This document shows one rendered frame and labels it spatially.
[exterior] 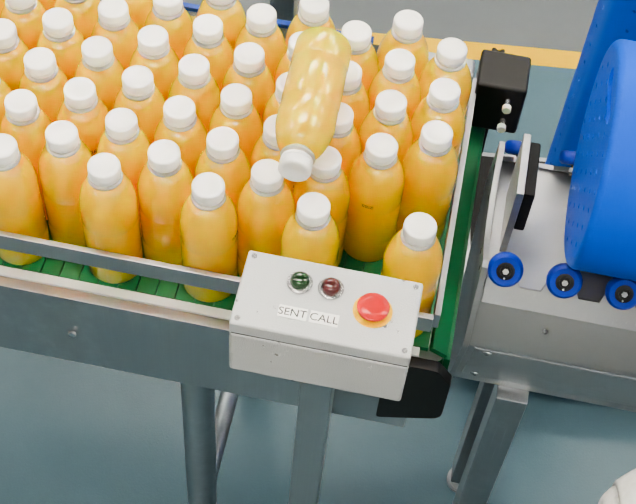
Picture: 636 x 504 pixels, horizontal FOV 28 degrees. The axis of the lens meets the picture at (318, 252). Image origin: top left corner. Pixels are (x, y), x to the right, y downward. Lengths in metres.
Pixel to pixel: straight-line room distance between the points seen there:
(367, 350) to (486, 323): 0.34
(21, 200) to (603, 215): 0.69
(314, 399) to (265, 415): 1.02
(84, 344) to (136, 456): 0.82
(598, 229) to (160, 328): 0.57
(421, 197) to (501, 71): 0.27
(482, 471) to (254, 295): 0.82
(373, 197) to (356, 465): 1.05
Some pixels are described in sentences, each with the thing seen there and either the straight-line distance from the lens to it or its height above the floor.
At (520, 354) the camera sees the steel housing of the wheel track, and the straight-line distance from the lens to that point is 1.69.
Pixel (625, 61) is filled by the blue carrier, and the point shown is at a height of 1.23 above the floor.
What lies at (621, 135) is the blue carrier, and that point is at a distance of 1.44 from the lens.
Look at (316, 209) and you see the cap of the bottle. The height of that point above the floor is 1.10.
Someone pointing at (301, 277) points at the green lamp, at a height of 1.11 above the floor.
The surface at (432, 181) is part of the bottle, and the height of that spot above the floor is 1.05.
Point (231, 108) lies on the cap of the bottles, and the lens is 1.55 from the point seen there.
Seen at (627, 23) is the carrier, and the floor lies 0.88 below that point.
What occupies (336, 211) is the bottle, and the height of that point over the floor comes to 1.04.
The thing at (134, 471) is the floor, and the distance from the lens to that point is 2.50.
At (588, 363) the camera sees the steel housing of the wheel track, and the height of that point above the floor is 0.84.
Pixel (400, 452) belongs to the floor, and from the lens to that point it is 2.53.
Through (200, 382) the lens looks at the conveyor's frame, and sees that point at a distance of 1.73.
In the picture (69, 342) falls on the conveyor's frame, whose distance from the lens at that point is 1.73.
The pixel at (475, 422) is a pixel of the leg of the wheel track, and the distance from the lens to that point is 2.25.
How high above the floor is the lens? 2.26
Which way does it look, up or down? 55 degrees down
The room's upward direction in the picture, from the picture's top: 6 degrees clockwise
